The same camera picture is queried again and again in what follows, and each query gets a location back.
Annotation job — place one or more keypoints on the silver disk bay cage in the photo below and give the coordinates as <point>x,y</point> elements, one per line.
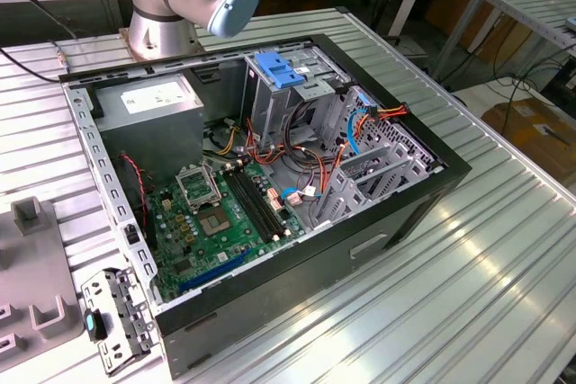
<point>348,197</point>

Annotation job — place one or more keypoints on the black RAM slot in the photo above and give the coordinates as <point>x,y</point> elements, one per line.
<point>264,204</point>
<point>250,204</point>

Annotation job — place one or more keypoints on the silver drive cage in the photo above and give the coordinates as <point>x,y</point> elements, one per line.
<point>270,105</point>

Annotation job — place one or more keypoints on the blue plastic drive latch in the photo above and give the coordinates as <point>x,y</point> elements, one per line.
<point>290,78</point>
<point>270,62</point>

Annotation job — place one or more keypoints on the CPU socket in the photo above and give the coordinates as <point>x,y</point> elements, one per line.
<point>215,222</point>

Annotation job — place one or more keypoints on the green motherboard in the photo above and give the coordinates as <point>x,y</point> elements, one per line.
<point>216,258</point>

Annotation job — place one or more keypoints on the blue expansion slot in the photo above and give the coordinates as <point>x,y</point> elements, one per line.
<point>216,270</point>

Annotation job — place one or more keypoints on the black open PC case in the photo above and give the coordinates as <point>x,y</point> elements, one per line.
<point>292,303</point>

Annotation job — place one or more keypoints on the grey power supply box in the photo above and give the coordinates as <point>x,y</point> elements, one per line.
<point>148,132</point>

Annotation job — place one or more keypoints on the black case latch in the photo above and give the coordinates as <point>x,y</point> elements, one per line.
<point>131,234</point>

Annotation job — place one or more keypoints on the large taped cardboard box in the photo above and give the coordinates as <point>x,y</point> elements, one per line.
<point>531,141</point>

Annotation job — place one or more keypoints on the grey parts rack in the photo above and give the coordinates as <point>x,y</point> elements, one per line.
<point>31,267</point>

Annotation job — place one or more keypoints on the black equipment box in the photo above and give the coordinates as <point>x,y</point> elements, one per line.
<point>562,83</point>

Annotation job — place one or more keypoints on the metal slat side table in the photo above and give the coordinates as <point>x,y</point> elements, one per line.
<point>531,2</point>

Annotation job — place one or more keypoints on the silver expansion card bracket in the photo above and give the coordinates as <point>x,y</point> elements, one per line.
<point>118,287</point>

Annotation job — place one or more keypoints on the blue black bracket latch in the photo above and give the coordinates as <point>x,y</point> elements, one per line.
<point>92,324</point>

